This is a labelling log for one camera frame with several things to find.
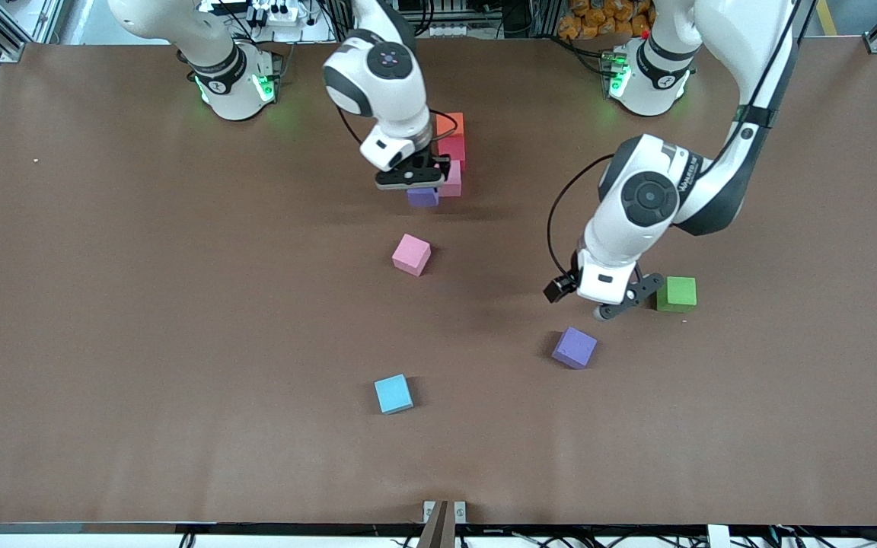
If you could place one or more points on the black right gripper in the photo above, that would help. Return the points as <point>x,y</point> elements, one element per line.
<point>434,161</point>

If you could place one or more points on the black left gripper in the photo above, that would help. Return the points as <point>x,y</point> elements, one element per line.
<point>558,288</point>

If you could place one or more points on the pink foam block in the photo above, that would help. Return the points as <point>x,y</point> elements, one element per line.
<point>411,254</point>
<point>456,184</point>

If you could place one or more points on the red foam block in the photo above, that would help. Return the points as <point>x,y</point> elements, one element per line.
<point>457,148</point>

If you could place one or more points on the purple foam block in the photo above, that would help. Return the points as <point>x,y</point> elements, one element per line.
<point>574,348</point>
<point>423,199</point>

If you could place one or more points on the orange foam block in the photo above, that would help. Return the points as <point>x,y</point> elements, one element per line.
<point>444,122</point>

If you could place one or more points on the white Franka right robot arm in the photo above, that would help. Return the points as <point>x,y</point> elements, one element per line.
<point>389,99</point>

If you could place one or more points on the green foam block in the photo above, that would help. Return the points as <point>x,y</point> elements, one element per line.
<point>680,295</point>

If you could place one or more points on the light blue foam block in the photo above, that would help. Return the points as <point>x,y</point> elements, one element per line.
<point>393,393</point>

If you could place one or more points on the bag of orange items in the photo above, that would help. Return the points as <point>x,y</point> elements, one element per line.
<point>591,19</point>

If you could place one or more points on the white power strip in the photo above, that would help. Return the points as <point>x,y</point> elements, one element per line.
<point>279,11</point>

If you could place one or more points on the small white box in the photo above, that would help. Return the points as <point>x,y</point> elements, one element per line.
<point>719,537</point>

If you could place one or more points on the brown table cover sheet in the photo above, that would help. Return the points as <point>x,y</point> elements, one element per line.
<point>180,457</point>

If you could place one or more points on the small metal bracket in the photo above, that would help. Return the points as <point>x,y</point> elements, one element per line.
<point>428,511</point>

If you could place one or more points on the brown camera post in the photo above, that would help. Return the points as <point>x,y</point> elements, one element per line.
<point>438,533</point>

